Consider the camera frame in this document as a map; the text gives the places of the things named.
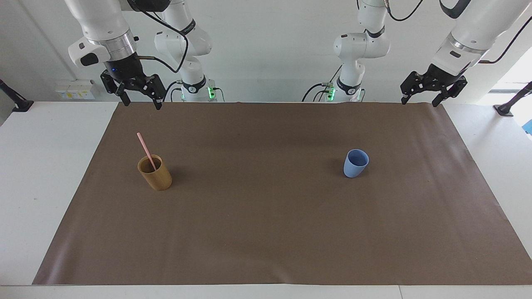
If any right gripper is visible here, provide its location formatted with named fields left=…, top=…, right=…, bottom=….
left=100, top=54, right=166, bottom=111

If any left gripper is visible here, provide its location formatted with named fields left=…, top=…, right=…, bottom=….
left=400, top=62, right=468, bottom=108

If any pink chopstick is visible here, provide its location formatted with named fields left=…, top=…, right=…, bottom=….
left=136, top=132, right=158, bottom=172

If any bamboo cup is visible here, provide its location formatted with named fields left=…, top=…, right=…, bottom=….
left=137, top=154, right=173, bottom=192

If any blue cup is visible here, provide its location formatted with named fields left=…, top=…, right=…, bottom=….
left=343, top=149, right=370, bottom=179

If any black stand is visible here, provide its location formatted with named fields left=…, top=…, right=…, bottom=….
left=0, top=78, right=34, bottom=113
left=493, top=81, right=532, bottom=117

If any black cable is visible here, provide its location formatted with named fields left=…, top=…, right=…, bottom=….
left=301, top=64, right=344, bottom=103
left=384, top=0, right=425, bottom=22
left=478, top=16, right=532, bottom=65
left=163, top=81, right=184, bottom=103
left=132, top=6, right=190, bottom=74

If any white wall socket box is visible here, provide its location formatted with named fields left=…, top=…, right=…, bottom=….
left=55, top=79, right=96, bottom=100

